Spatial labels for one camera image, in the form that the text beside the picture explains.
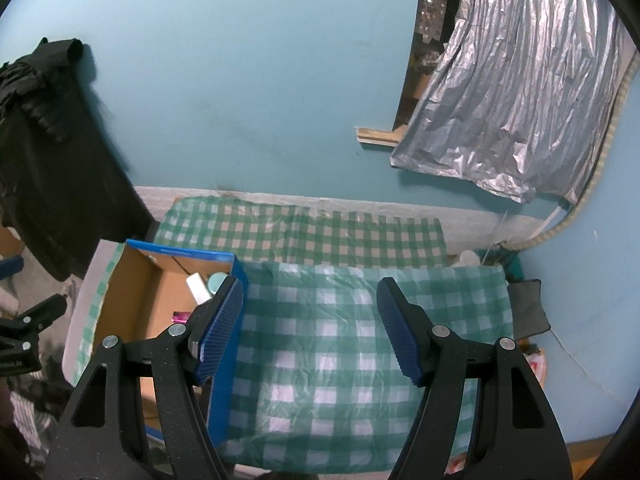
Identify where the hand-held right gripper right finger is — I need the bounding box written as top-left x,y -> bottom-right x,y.
377,276 -> 571,480

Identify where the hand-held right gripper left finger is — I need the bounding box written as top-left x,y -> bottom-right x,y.
45,276 -> 244,480

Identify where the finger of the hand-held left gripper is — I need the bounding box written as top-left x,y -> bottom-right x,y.
15,295 -> 68,333
0,255 -> 25,281

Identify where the long white charger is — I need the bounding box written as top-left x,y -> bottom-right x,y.
186,273 -> 213,306

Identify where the blue cardboard box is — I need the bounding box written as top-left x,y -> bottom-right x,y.
92,239 -> 249,448

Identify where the light green checked tablecloth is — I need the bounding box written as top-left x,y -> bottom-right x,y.
220,260 -> 516,473

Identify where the black hanging garment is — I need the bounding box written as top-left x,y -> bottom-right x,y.
0,37 -> 156,282

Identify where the dark green checked cloth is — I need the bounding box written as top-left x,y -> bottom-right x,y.
76,196 -> 448,356

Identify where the dark cushion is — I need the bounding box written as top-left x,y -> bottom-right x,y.
507,279 -> 551,341

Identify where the pink plastic bag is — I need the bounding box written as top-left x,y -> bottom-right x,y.
525,350 -> 547,387

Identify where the wooden ledge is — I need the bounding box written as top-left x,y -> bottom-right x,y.
356,126 -> 403,148

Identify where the silver foil curtain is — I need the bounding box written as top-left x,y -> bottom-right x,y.
390,0 -> 633,204

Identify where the window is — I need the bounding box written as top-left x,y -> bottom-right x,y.
395,0 -> 463,131

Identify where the white wall cable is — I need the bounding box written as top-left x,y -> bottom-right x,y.
549,329 -> 618,398

